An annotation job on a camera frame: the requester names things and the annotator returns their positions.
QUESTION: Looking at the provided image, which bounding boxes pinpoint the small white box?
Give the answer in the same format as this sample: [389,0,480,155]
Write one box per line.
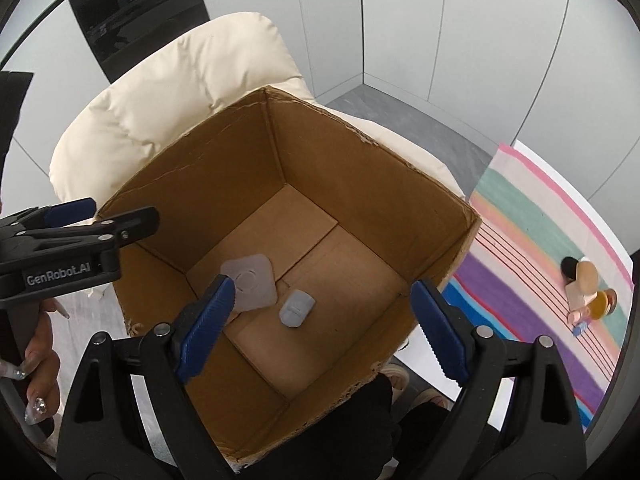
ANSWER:
[566,280,591,313]

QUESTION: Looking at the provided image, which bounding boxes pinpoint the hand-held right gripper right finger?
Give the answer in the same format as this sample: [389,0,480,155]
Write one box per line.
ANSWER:
[409,280,588,480]

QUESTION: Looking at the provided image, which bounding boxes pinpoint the copper can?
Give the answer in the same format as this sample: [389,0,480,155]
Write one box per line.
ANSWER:
[590,289,618,318]

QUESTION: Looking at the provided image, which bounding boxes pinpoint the striped colourful cloth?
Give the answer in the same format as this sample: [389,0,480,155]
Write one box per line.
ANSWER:
[440,142,632,423]

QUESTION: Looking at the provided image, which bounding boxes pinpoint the person's black trousers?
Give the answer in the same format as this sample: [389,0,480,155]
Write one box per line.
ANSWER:
[280,374,501,480]

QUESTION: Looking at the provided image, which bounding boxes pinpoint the grey fluffy rug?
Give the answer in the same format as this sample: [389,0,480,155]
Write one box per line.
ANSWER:
[52,287,128,456]

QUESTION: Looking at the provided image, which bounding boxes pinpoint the beige shoe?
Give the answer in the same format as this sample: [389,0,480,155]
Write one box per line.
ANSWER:
[410,387,453,411]
[381,364,412,403]

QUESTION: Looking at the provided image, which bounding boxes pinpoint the translucent square lid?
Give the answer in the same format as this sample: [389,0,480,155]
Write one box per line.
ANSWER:
[220,254,278,313]

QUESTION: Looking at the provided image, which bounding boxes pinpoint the person's left hand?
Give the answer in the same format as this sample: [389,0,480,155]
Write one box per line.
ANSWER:
[14,297,71,424]

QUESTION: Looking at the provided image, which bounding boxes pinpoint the black glossy panel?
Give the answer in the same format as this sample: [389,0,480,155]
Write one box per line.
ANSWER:
[57,0,210,83]

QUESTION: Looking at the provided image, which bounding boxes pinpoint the peach round puff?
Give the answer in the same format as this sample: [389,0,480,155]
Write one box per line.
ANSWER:
[575,259,600,297]

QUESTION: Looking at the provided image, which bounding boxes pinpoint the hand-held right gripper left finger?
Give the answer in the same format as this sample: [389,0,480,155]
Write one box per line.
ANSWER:
[56,274,241,480]

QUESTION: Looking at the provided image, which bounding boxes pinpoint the brown cardboard box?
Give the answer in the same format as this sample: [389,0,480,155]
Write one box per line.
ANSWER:
[94,85,482,466]

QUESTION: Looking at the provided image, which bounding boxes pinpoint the cream padded armchair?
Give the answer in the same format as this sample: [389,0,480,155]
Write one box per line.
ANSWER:
[49,11,468,311]

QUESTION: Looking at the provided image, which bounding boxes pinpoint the small pale plastic item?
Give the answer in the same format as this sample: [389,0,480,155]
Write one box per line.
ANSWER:
[278,289,316,330]

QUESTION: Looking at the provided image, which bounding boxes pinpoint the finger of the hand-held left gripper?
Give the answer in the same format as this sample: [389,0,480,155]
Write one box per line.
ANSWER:
[14,206,161,252]
[0,197,98,234]

